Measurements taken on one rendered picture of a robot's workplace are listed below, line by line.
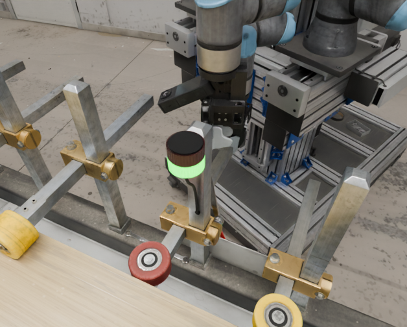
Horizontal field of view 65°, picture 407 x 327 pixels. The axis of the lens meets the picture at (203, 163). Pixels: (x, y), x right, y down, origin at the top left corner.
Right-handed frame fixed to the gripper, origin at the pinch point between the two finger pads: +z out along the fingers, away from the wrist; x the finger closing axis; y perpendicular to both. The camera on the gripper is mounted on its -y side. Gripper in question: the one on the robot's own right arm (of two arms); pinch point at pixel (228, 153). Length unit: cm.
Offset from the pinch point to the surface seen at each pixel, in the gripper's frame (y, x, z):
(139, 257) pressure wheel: -42.2, 2.0, -7.9
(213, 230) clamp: -28.4, -7.6, -4.4
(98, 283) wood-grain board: -49, 6, -7
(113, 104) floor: 100, 133, 83
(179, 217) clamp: -28.5, 0.6, -4.5
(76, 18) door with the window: 206, 258, 71
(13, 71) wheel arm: -5, 73, -12
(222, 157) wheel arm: -5.5, -0.4, -3.4
